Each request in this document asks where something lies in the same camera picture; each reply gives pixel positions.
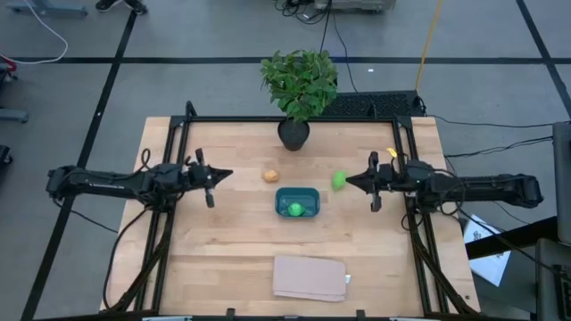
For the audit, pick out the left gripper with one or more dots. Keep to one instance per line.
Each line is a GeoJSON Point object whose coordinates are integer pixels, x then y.
{"type": "Point", "coordinates": [198, 175]}

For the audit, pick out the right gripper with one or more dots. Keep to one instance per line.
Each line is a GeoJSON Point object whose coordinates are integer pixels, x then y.
{"type": "Point", "coordinates": [388, 177]}

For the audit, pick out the green oval toy vegetable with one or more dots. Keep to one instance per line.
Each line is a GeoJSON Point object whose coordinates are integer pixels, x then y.
{"type": "Point", "coordinates": [339, 180]}

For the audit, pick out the beige toy potato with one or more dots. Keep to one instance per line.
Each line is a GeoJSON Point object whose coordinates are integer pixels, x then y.
{"type": "Point", "coordinates": [270, 176]}

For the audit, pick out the green pear-shaped toy fruit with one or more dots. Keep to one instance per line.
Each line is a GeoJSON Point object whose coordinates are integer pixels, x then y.
{"type": "Point", "coordinates": [296, 209]}

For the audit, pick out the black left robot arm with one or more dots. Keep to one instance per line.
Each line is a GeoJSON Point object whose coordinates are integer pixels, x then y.
{"type": "Point", "coordinates": [111, 180]}

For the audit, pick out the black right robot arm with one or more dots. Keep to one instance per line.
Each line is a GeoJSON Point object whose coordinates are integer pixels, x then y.
{"type": "Point", "coordinates": [490, 187]}

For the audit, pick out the yellow tag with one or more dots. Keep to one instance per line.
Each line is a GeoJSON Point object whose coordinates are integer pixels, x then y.
{"type": "Point", "coordinates": [391, 152]}

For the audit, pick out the teal plastic tub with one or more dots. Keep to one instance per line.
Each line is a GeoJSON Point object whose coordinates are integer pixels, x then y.
{"type": "Point", "coordinates": [312, 198]}

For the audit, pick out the black mesh box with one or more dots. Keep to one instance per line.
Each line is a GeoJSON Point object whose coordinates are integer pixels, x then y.
{"type": "Point", "coordinates": [374, 104]}

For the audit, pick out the black plant pot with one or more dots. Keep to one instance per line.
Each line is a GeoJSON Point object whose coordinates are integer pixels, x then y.
{"type": "Point", "coordinates": [293, 136]}

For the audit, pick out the folded beige cloth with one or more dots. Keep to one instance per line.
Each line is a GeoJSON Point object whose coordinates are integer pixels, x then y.
{"type": "Point", "coordinates": [310, 278]}

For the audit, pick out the green leafy plant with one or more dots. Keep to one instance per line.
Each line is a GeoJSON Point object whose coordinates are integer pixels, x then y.
{"type": "Point", "coordinates": [299, 82]}

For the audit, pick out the white paper sheet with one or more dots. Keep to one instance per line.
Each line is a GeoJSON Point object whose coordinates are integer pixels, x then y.
{"type": "Point", "coordinates": [488, 263]}

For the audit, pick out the black desk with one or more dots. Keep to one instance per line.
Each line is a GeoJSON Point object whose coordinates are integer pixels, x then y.
{"type": "Point", "coordinates": [513, 238]}

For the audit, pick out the grey equipment box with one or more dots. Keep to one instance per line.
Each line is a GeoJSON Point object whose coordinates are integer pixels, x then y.
{"type": "Point", "coordinates": [357, 4]}

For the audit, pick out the person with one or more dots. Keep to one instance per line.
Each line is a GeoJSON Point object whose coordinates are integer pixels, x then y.
{"type": "Point", "coordinates": [134, 5]}

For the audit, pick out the grey cabinet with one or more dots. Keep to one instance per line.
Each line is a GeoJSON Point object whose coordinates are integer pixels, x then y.
{"type": "Point", "coordinates": [562, 178]}

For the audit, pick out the grey desk foot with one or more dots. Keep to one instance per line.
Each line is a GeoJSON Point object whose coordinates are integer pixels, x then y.
{"type": "Point", "coordinates": [44, 8]}
{"type": "Point", "coordinates": [13, 116]}

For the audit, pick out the black aluminium table frame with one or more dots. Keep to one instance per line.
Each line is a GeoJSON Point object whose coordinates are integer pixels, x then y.
{"type": "Point", "coordinates": [223, 119]}

